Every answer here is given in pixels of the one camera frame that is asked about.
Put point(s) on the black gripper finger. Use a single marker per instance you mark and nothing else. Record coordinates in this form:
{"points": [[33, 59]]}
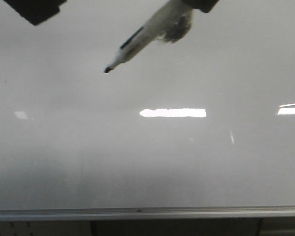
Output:
{"points": [[36, 11], [203, 5]]}

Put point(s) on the white whiteboard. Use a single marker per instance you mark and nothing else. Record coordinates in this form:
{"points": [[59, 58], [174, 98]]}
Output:
{"points": [[189, 124]]}

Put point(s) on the grey metal marker tray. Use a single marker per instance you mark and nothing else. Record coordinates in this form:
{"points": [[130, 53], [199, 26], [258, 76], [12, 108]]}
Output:
{"points": [[146, 213]]}

